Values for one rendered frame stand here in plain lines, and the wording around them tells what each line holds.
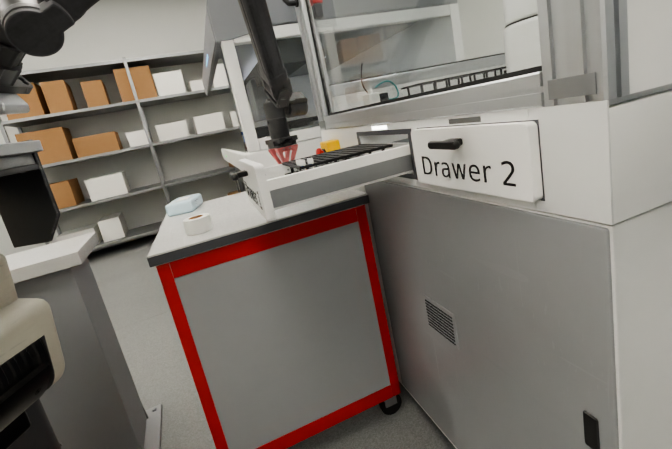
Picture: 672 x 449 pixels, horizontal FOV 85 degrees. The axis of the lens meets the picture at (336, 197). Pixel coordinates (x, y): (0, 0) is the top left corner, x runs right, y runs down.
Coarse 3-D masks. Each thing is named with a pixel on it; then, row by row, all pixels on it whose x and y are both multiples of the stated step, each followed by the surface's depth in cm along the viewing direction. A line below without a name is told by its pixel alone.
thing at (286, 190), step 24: (408, 144) 82; (264, 168) 94; (288, 168) 97; (312, 168) 75; (336, 168) 76; (360, 168) 77; (384, 168) 79; (408, 168) 81; (288, 192) 73; (312, 192) 74; (336, 192) 76
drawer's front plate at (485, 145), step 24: (480, 144) 58; (504, 144) 53; (528, 144) 49; (432, 168) 71; (456, 168) 65; (480, 168) 59; (504, 168) 54; (528, 168) 50; (480, 192) 60; (504, 192) 55; (528, 192) 51
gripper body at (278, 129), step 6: (276, 120) 105; (282, 120) 106; (270, 126) 106; (276, 126) 106; (282, 126) 106; (270, 132) 107; (276, 132) 106; (282, 132) 106; (288, 132) 108; (276, 138) 106; (282, 138) 104; (288, 138) 105; (294, 138) 106
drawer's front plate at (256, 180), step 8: (240, 160) 91; (248, 160) 85; (240, 168) 95; (248, 168) 77; (256, 168) 68; (248, 176) 82; (256, 176) 68; (264, 176) 69; (248, 184) 86; (256, 184) 71; (264, 184) 69; (256, 192) 75; (264, 192) 69; (256, 200) 79; (264, 200) 70; (256, 208) 84; (264, 208) 70; (272, 208) 70; (264, 216) 73; (272, 216) 70
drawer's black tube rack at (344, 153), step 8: (360, 144) 98; (368, 144) 94; (376, 144) 90; (384, 144) 86; (392, 144) 84; (328, 152) 95; (336, 152) 91; (344, 152) 87; (352, 152) 83; (360, 152) 81; (368, 152) 82; (320, 160) 81; (328, 160) 79; (336, 160) 79
